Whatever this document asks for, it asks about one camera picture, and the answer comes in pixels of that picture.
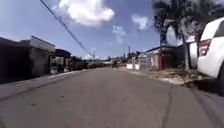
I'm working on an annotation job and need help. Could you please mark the house with orange wall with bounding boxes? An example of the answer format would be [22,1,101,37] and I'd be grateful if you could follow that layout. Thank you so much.
[145,45,185,71]

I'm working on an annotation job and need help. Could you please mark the dirt verge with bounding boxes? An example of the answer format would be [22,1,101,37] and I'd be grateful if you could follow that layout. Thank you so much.
[119,67,204,86]

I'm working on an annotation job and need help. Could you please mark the white car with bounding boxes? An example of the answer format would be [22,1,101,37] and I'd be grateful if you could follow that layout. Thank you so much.
[189,17,224,97]

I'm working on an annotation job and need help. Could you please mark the white fence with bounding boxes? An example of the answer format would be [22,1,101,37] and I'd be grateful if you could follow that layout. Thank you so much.
[125,55,149,71]

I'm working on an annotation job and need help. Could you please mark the grey asphalt road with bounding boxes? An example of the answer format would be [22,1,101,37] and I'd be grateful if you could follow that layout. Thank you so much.
[0,67,224,128]

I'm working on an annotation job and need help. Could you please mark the pale concrete pavement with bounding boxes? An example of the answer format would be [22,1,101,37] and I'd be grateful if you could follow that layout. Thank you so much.
[46,69,88,80]

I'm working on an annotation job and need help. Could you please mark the house with porch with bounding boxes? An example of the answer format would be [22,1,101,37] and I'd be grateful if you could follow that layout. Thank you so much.
[49,48,73,74]

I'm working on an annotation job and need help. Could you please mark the dark grey building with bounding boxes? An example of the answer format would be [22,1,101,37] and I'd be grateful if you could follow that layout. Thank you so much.
[0,35,56,84]

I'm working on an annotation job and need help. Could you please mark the overhead wires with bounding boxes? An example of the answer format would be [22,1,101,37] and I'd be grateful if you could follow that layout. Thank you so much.
[39,0,96,58]

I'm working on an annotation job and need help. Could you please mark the palm tree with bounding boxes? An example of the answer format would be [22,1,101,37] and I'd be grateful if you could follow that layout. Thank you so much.
[151,0,224,72]

